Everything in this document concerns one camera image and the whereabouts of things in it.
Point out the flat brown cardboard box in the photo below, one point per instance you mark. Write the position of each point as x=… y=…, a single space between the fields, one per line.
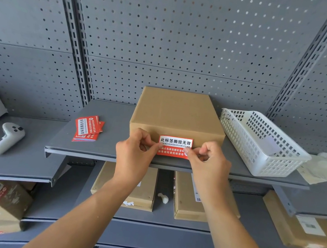
x=145 y=189
x=184 y=204

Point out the slotted grey metal upright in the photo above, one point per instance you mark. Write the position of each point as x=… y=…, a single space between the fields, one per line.
x=73 y=30
x=306 y=57

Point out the stack of red sticker sheets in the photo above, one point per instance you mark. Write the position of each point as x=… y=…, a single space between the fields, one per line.
x=87 y=128

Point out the white plastic mesh basket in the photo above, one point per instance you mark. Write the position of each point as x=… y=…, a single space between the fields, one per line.
x=264 y=142

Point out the person's left hand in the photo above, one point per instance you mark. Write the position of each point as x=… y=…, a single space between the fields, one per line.
x=131 y=157

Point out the person's right forearm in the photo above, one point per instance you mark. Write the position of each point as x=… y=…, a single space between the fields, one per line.
x=232 y=241

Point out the small white plastic piece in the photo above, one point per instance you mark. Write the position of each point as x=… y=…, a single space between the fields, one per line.
x=163 y=198

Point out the person's left forearm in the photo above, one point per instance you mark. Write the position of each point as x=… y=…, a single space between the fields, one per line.
x=83 y=217

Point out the person's right thumb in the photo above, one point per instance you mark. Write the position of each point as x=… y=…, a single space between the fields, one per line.
x=191 y=156

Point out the red and white seal sticker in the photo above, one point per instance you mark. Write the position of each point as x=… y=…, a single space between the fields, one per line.
x=175 y=148

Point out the person's right hand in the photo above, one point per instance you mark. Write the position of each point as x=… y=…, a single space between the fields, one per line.
x=210 y=171

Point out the long grey metal shelf board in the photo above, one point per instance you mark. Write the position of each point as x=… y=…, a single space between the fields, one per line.
x=156 y=218

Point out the cardboard box with white label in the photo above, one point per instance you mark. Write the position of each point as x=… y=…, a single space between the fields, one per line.
x=286 y=218

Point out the person's left thumb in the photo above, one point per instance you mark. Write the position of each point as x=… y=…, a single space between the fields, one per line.
x=149 y=150

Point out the white handheld controller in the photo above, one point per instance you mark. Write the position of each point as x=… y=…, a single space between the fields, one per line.
x=8 y=140

